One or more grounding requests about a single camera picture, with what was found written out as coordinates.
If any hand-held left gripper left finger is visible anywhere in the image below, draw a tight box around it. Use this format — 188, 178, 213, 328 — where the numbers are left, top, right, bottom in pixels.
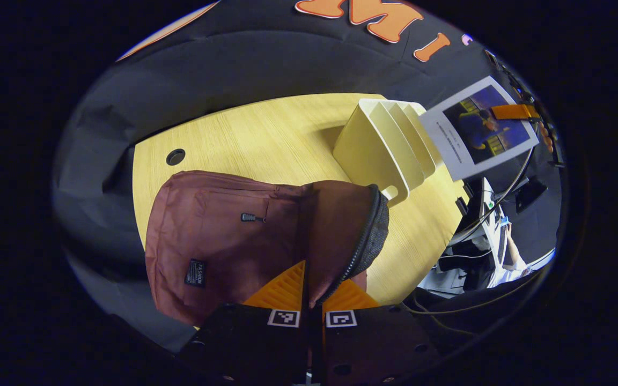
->
180, 260, 310, 385

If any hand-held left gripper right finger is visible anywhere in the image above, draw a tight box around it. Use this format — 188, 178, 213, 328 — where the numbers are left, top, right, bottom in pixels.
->
314, 279, 442, 385

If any book with blue purple cover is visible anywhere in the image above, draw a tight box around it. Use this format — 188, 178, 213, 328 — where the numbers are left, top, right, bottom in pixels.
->
419, 75, 540, 182

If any maroon schoolbag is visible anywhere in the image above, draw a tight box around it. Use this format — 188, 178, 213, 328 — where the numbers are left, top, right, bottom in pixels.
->
144, 170, 390, 328

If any white bookshelf rack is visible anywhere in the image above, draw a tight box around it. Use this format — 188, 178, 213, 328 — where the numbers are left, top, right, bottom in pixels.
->
332, 98, 444, 208

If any black box device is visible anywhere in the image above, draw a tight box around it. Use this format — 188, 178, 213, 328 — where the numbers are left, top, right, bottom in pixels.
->
514, 180, 549, 214

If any black cable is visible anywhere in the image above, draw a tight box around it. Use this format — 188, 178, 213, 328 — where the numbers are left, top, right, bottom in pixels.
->
448, 147, 535, 247

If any white equipment frame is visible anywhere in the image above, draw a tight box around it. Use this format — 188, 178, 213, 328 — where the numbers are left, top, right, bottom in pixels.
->
478, 177, 509, 269

